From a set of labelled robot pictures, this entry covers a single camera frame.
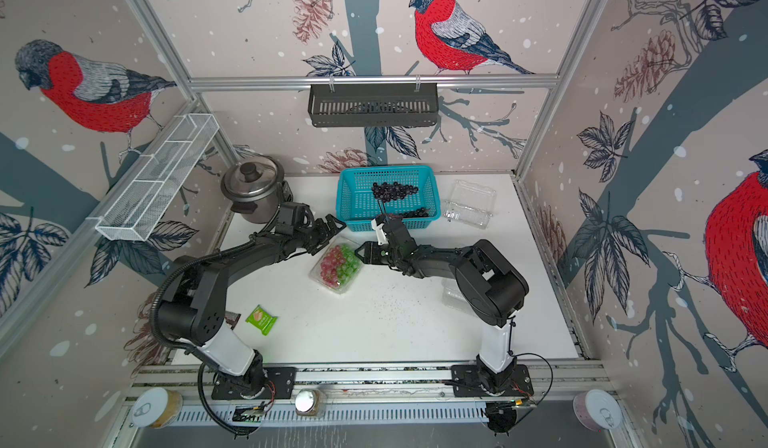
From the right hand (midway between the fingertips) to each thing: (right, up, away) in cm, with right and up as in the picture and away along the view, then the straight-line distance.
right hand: (361, 250), depth 92 cm
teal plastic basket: (-4, +14, +20) cm, 25 cm away
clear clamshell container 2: (+39, +14, +19) cm, 46 cm away
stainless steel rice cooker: (-39, +21, +9) cm, 45 cm away
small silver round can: (-8, -28, -29) cm, 41 cm away
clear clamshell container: (+28, -14, -3) cm, 31 cm away
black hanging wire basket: (+2, +51, +15) cm, 53 cm away
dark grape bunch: (+19, +11, +12) cm, 25 cm away
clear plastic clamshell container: (-14, -6, -4) cm, 16 cm away
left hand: (-6, +8, 0) cm, 9 cm away
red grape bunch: (-10, -4, -3) cm, 11 cm away
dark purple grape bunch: (+7, +19, +19) cm, 28 cm away
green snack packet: (-28, -18, -8) cm, 35 cm away
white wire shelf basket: (-55, +15, -17) cm, 60 cm away
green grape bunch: (-3, -5, -1) cm, 6 cm away
